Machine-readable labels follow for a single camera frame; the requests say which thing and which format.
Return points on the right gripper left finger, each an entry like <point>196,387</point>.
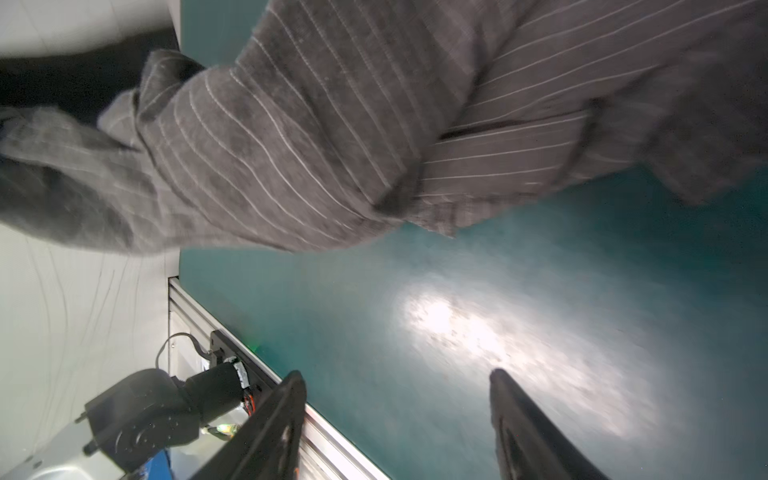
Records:
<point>267,445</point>

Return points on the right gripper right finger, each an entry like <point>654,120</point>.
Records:
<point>528,444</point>

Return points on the grey pinstriped long sleeve shirt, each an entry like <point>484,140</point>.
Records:
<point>339,121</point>

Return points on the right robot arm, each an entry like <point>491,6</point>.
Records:
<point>150,411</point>

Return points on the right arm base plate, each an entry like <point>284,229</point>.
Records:
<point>255,376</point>

